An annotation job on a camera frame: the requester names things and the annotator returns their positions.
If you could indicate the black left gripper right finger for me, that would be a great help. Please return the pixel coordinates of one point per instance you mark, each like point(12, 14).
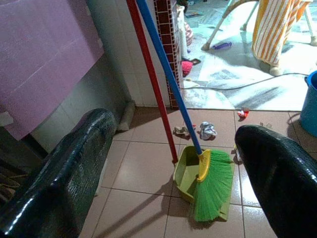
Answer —
point(284, 186)

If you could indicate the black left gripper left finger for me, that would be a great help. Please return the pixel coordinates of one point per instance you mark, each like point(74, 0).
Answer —
point(54, 193)

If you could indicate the small crumpled white wrapper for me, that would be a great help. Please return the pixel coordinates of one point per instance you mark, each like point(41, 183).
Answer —
point(237, 153)

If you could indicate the blue plastic bucket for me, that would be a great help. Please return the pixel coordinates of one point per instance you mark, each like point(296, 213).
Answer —
point(310, 111)

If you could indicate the red white snack wrapper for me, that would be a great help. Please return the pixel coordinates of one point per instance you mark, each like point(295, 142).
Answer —
point(243, 114)

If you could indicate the crumpled white paper ball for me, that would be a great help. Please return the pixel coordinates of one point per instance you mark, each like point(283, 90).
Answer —
point(207, 131)

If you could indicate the crumpled brown white wrapper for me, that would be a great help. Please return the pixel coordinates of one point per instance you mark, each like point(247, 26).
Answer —
point(180, 131)

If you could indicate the pink paper sheet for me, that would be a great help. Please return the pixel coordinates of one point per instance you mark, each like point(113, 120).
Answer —
point(37, 62)

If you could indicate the purple brush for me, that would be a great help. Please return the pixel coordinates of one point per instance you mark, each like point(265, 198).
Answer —
point(223, 45)

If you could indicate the orange white striped cloth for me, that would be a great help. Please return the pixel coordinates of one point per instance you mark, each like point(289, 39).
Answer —
point(272, 29)

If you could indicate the red brick tiled pillar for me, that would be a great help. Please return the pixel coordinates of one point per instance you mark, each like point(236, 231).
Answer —
point(167, 37)

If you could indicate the white drying rack frame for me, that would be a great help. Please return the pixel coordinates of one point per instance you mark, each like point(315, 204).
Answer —
point(206, 46)

